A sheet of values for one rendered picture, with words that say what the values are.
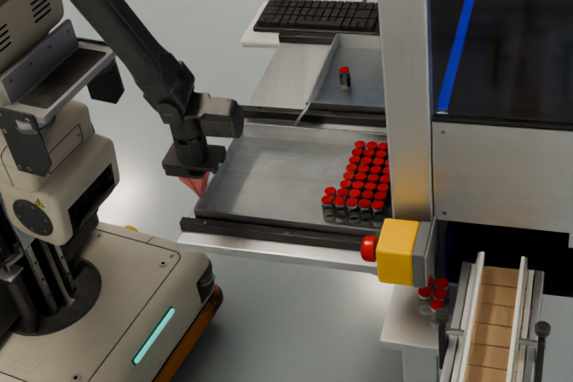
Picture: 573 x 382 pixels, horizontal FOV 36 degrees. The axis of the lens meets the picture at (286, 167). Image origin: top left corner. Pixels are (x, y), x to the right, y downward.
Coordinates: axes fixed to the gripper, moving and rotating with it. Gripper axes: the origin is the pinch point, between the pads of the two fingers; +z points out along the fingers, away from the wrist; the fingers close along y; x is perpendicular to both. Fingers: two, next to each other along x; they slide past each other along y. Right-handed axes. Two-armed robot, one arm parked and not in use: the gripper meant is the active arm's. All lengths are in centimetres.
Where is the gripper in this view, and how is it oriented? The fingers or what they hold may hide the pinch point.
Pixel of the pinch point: (202, 193)
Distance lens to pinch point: 164.0
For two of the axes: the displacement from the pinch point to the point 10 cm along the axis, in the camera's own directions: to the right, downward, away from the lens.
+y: 9.6, 0.9, -2.8
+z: 1.1, 7.6, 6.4
